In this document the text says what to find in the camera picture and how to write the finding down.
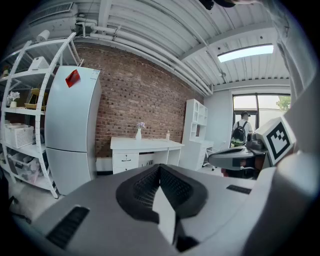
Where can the dark framed window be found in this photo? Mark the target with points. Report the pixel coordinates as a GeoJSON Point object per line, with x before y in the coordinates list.
{"type": "Point", "coordinates": [265, 102]}

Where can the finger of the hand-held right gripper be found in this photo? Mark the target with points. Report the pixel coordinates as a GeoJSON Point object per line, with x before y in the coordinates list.
{"type": "Point", "coordinates": [225, 153]}

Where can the white ceiling pipes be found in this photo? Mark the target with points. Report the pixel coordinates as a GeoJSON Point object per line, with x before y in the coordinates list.
{"type": "Point", "coordinates": [140, 42]}

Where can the red card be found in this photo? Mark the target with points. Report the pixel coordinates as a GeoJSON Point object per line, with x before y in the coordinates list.
{"type": "Point", "coordinates": [73, 78]}

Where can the white swivel chair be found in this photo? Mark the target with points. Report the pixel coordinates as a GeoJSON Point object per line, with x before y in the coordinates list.
{"type": "Point", "coordinates": [208, 155]}

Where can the long ceiling light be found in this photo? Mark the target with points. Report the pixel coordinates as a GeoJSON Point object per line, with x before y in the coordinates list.
{"type": "Point", "coordinates": [245, 52]}

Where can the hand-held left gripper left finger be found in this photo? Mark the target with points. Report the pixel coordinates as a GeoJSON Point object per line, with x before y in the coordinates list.
{"type": "Point", "coordinates": [100, 212]}

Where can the white lattice basket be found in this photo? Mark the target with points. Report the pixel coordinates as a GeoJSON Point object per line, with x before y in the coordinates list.
{"type": "Point", "coordinates": [18, 136]}

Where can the ceiling air vent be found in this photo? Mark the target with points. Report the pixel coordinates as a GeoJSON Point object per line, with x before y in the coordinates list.
{"type": "Point", "coordinates": [51, 12]}

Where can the white cubby bookcase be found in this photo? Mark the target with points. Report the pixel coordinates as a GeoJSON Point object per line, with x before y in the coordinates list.
{"type": "Point", "coordinates": [192, 130]}

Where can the white desk drawer with keyhole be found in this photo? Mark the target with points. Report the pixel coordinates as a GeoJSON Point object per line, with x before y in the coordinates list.
{"type": "Point", "coordinates": [125, 160]}

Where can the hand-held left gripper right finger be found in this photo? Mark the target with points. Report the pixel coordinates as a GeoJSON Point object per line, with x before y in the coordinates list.
{"type": "Point", "coordinates": [212, 200]}

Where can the white shelf rack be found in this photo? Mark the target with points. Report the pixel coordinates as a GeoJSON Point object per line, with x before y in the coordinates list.
{"type": "Point", "coordinates": [38, 150]}

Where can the white spray bottle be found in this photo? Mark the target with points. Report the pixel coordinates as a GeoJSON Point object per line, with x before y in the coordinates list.
{"type": "Point", "coordinates": [168, 135]}

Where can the white box appliance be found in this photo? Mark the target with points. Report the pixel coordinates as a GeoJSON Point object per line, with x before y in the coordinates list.
{"type": "Point", "coordinates": [38, 63]}

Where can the white paper roll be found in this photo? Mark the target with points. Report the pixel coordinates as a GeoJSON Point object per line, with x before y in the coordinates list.
{"type": "Point", "coordinates": [43, 36]}

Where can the grey refrigerator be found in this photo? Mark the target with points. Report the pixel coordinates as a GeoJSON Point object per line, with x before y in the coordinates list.
{"type": "Point", "coordinates": [72, 120]}

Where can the black head camera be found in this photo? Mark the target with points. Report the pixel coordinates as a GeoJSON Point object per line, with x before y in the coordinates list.
{"type": "Point", "coordinates": [217, 3]}

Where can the small vase with flowers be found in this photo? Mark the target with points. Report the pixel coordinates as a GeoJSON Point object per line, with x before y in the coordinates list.
{"type": "Point", "coordinates": [13, 98]}

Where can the white vase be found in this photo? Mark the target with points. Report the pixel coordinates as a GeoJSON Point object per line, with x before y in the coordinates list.
{"type": "Point", "coordinates": [138, 135]}

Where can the clear storage bin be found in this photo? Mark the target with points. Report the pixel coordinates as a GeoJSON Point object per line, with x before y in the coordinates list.
{"type": "Point", "coordinates": [23, 166]}

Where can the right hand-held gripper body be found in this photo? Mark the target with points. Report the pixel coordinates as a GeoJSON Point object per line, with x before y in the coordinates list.
{"type": "Point", "coordinates": [278, 142]}

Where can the white middle drawer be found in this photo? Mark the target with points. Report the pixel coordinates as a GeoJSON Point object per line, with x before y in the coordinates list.
{"type": "Point", "coordinates": [125, 170]}

